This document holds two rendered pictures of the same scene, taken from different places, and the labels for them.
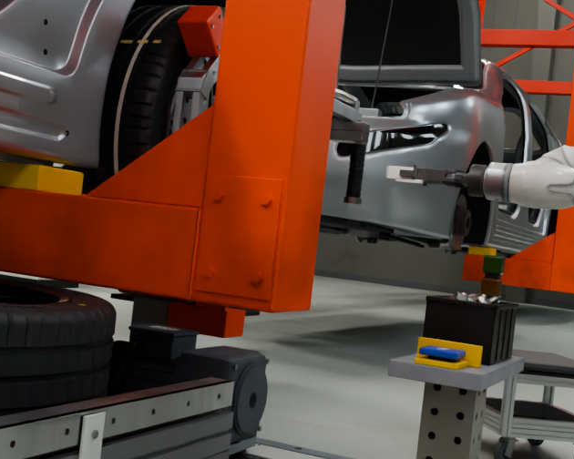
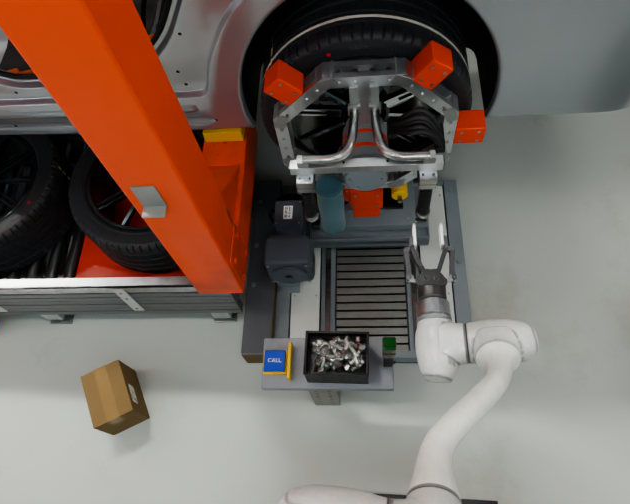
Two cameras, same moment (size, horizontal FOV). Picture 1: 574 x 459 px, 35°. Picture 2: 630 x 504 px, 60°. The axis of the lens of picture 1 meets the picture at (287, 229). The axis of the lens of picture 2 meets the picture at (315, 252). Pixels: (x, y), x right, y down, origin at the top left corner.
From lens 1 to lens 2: 251 cm
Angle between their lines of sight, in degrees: 85
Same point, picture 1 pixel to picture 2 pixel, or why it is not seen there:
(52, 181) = (215, 138)
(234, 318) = (364, 211)
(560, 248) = not seen: outside the picture
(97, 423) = (120, 291)
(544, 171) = (419, 347)
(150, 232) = not seen: hidden behind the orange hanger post
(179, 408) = (179, 290)
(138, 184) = not seen: hidden behind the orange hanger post
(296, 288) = (218, 289)
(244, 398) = (279, 276)
